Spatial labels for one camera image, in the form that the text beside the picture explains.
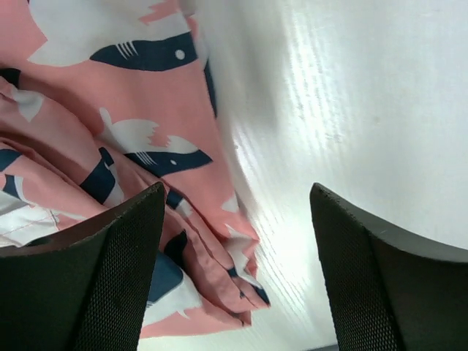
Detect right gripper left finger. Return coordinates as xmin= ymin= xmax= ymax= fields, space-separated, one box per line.
xmin=1 ymin=184 xmax=165 ymax=350

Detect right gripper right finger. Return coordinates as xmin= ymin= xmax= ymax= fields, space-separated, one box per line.
xmin=309 ymin=183 xmax=467 ymax=350

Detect pink shark print shorts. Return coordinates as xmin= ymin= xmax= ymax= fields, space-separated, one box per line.
xmin=1 ymin=1 xmax=270 ymax=339

